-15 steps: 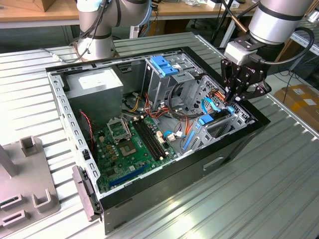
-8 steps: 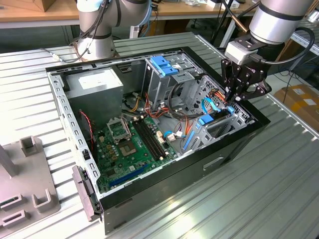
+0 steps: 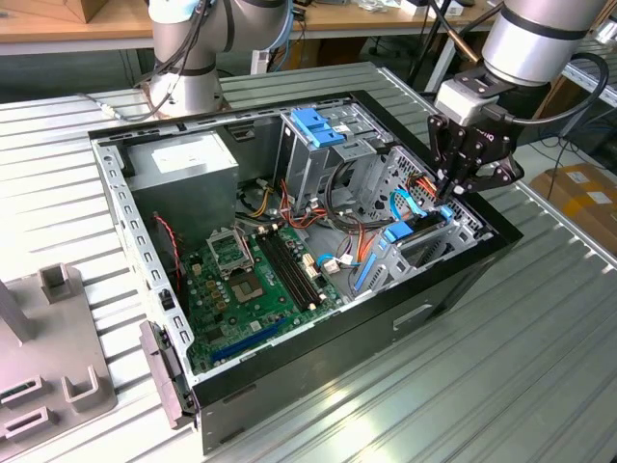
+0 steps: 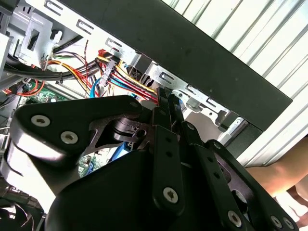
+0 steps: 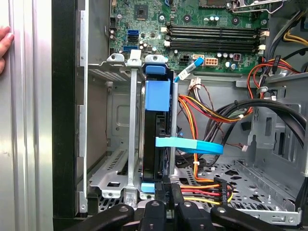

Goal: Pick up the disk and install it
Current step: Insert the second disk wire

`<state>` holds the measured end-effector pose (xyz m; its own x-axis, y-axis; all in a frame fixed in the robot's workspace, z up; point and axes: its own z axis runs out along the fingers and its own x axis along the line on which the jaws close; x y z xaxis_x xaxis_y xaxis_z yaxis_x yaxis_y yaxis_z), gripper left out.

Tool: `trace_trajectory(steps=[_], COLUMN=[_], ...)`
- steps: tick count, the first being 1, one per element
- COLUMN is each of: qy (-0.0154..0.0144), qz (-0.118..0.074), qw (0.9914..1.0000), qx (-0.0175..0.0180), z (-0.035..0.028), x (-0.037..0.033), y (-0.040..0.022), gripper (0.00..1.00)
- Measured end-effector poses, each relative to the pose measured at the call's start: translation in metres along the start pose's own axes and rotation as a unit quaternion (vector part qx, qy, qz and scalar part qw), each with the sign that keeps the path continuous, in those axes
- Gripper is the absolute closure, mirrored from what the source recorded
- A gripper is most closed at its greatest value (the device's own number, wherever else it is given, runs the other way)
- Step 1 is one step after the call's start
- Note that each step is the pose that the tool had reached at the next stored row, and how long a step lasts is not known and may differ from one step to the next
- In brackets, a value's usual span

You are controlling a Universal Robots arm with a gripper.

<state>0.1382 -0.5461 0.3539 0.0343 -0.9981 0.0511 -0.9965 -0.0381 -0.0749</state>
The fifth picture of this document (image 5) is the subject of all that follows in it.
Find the CPU socket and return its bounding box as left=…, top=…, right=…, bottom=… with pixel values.
left=197, top=0, right=227, bottom=8

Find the grey metal disk bay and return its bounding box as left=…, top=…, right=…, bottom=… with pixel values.
left=88, top=53, right=180, bottom=210

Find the white plug wire bundle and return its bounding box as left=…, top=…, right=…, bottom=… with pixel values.
left=187, top=78, right=217, bottom=114

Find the black RAM slot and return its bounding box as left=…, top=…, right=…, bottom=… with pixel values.
left=166, top=23, right=259, bottom=30
left=163, top=40, right=265, bottom=50
left=160, top=26, right=270, bottom=36
left=167, top=36, right=259, bottom=43

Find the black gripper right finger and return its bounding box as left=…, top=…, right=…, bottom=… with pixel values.
left=171, top=183, right=301, bottom=231

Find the blue data wire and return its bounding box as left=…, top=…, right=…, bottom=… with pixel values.
left=155, top=56, right=224, bottom=156

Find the thick black cable bundle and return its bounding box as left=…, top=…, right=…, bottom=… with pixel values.
left=206, top=99, right=308, bottom=169

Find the hard disk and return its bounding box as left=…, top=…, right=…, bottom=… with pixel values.
left=139, top=64, right=174, bottom=193

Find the green motherboard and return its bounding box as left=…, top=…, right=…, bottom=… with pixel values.
left=109, top=0, right=270, bottom=74

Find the orange red yellow power wire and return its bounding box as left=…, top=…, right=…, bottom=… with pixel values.
left=163, top=57, right=301, bottom=218

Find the metal socket cover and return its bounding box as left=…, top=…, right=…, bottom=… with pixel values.
left=226, top=0, right=282, bottom=9

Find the person's hand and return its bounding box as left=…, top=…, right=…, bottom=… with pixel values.
left=0, top=26, right=14, bottom=74

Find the square chipset chip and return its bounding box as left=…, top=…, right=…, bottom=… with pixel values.
left=134, top=4, right=150, bottom=20

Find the thin wire white label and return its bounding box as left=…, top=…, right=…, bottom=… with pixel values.
left=129, top=49, right=142, bottom=61

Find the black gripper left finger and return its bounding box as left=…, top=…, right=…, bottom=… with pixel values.
left=64, top=182, right=169, bottom=231

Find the wire locking lever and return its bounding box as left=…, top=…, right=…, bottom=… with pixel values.
left=225, top=0, right=284, bottom=13

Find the yellow black wire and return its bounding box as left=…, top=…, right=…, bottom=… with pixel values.
left=269, top=9, right=308, bottom=46

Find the black open PC case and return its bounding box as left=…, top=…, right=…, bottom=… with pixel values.
left=51, top=0, right=308, bottom=231

